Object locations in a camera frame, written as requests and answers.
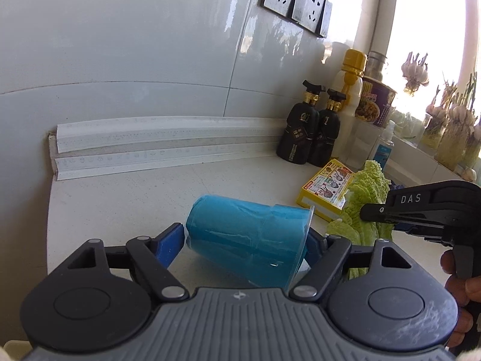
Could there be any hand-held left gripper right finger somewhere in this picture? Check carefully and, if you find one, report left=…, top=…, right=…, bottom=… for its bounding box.
left=289, top=232, right=410, bottom=301

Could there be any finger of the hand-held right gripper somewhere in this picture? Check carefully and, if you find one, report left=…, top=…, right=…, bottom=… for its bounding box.
left=393, top=223, right=452, bottom=247
left=360, top=200, right=399, bottom=222

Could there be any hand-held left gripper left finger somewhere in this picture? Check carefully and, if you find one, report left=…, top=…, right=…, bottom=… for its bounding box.
left=68, top=223, right=188, bottom=301

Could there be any napa cabbage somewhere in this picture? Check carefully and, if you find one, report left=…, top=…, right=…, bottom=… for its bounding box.
left=325, top=160, right=393, bottom=281

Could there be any blue plastic cup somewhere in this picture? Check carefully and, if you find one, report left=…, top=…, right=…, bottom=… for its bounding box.
left=185, top=194, right=315, bottom=289

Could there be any person's right hand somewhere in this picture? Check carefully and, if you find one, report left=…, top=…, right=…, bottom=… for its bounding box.
left=441, top=250, right=481, bottom=348

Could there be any yellow printed box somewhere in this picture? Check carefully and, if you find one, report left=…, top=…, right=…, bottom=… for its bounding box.
left=297, top=159, right=356, bottom=222

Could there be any clear bottle with blue label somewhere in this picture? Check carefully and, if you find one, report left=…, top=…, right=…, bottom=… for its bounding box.
left=370, top=120, right=397, bottom=170

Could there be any sprouting garlic in container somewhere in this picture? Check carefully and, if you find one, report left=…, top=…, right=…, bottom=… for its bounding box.
left=419, top=71, right=481, bottom=171

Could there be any white trim strip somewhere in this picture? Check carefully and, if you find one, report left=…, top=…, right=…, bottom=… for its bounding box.
left=56, top=116, right=288, bottom=155
left=54, top=142, right=280, bottom=182

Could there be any black bottle with gold collar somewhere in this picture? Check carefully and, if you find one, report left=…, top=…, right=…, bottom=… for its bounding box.
left=308, top=89, right=347, bottom=167
left=276, top=80, right=326, bottom=165

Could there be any purple instant noodle cup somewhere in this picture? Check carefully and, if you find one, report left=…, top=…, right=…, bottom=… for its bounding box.
left=355, top=76, right=398, bottom=128

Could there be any white bottle with yellow cap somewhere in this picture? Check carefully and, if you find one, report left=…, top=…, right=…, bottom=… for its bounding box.
left=332, top=49, right=368, bottom=160

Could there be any hanging garlic bunch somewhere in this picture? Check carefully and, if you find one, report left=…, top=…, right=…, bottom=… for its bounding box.
left=401, top=52, right=430, bottom=96

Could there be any white vertical pipe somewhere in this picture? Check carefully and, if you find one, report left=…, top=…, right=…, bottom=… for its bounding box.
left=355, top=0, right=399, bottom=79

